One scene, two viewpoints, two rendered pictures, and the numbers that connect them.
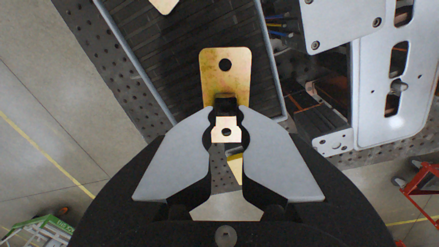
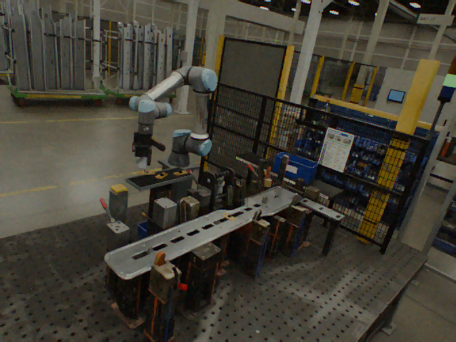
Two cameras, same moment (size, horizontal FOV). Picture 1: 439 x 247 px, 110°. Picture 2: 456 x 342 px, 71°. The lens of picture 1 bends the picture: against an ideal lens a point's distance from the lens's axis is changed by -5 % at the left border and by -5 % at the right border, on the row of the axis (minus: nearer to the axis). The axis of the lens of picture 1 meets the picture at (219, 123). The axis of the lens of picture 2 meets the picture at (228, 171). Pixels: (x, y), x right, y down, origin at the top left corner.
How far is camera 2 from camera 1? 1.67 m
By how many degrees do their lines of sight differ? 85
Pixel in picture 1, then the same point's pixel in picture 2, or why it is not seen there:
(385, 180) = not seen: outside the picture
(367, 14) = (166, 205)
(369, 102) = (138, 247)
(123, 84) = (103, 219)
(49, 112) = (32, 215)
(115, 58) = not seen: hidden behind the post
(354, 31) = (162, 204)
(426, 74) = not seen: hidden behind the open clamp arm
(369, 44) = (161, 236)
